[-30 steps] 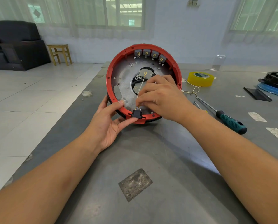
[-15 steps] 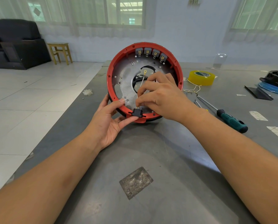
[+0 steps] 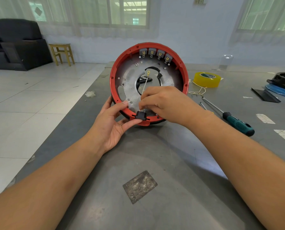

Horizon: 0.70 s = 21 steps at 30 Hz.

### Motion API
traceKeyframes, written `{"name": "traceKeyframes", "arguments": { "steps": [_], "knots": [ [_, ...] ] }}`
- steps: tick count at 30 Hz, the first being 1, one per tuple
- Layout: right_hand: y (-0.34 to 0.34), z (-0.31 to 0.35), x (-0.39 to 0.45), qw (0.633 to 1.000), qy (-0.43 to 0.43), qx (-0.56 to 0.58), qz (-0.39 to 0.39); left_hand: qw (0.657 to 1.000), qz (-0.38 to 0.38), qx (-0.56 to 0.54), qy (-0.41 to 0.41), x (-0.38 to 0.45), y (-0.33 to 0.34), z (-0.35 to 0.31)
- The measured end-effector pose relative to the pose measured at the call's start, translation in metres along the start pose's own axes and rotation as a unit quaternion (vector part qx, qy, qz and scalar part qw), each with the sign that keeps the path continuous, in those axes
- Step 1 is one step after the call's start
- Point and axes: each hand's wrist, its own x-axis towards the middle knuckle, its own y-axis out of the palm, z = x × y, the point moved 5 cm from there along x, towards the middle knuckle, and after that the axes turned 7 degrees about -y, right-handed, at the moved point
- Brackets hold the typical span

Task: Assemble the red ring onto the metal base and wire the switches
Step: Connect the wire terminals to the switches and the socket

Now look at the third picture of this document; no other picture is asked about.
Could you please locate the person's left hand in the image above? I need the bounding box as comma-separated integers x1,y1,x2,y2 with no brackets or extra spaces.
85,96,143,155

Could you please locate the person's right hand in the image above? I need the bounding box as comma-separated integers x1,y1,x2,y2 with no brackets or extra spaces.
138,86,214,128

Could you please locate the white yellow wires bundle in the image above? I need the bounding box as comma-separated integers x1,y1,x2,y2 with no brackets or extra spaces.
188,80,207,97

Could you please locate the green yellow handle screwdriver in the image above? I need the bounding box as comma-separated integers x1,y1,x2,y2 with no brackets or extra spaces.
199,102,215,115

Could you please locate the small black plug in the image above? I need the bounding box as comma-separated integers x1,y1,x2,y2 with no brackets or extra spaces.
134,110,150,121

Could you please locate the black metal round plate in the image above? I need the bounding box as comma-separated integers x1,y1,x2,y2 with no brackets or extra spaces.
111,54,184,125

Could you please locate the red plastic ring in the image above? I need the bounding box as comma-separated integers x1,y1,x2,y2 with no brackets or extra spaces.
110,42,190,127

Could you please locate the dark green black screwdriver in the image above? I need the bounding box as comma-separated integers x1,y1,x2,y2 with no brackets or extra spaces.
201,97,255,137

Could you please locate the person's left forearm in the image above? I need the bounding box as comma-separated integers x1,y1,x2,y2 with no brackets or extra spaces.
0,137,104,230

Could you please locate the person's right forearm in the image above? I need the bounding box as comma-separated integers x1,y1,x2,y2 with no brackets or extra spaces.
188,111,285,230

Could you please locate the yellow tape roll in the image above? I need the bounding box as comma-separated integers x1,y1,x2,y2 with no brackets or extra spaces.
193,72,222,88

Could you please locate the black bit set case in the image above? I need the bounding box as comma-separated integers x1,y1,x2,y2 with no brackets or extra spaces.
136,76,153,84

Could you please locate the clear acrylic stand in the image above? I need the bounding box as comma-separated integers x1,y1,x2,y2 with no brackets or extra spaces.
212,55,234,71

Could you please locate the black flat plate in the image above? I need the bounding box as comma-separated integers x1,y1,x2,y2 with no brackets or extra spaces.
251,88,281,103

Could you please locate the wooden stool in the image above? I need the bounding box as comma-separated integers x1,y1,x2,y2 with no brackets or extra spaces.
48,43,75,67

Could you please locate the wide sheer curtain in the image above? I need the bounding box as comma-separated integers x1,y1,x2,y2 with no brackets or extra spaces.
0,0,161,39

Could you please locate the wide window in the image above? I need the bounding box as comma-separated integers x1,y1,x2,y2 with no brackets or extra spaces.
29,0,150,28

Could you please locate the narrow sheer curtain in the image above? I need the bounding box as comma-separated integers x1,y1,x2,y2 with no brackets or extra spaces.
229,0,285,46

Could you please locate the black round housing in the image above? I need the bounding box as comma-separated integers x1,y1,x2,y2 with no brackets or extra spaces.
266,72,285,92

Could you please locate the black armchair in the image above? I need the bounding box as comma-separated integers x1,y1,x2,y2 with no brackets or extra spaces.
0,18,53,72

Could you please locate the narrow window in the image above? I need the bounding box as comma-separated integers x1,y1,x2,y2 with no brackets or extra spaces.
238,0,285,31

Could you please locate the blue plastic ring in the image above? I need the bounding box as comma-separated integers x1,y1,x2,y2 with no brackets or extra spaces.
265,83,285,99

